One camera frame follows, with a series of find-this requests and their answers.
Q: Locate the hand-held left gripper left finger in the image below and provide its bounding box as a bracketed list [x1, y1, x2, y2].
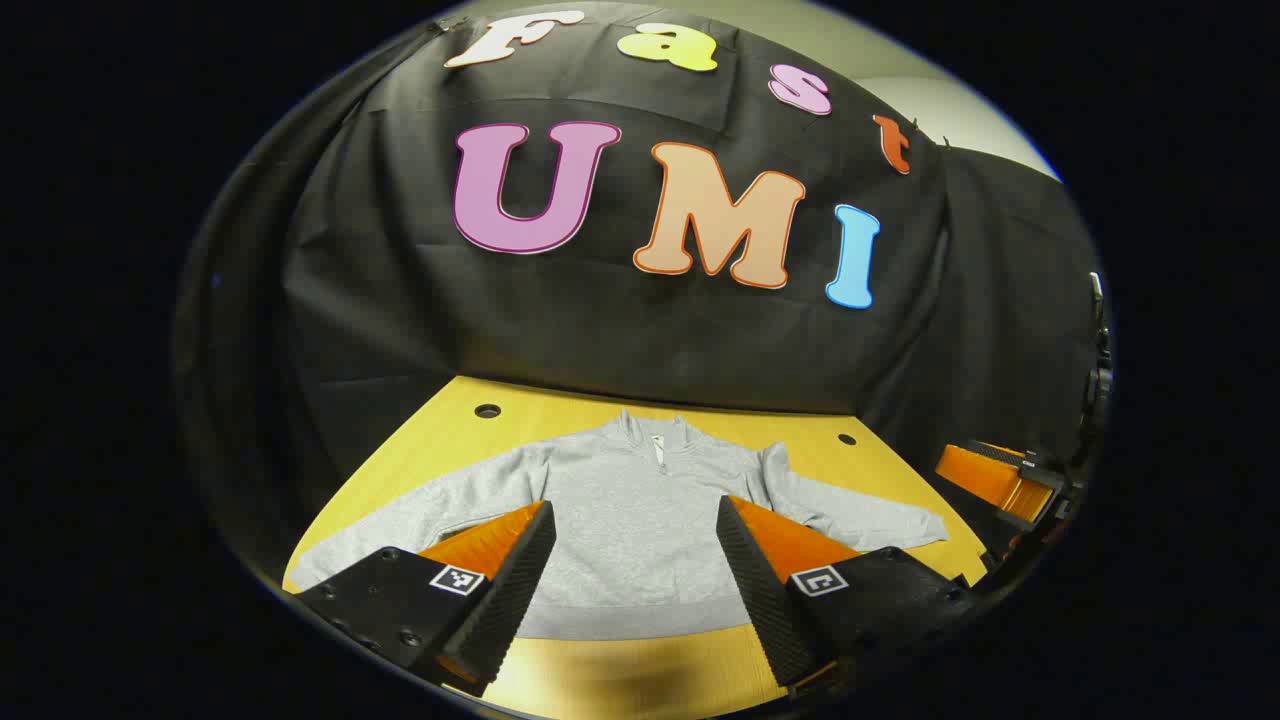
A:
[295, 500, 558, 699]

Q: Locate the grey sweatshirt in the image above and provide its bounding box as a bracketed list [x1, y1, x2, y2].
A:
[288, 408, 949, 641]

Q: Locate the black backdrop cloth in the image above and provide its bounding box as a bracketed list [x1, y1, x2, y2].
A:
[175, 0, 1111, 591]

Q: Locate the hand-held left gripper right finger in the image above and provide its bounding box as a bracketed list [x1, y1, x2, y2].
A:
[715, 494, 986, 701]

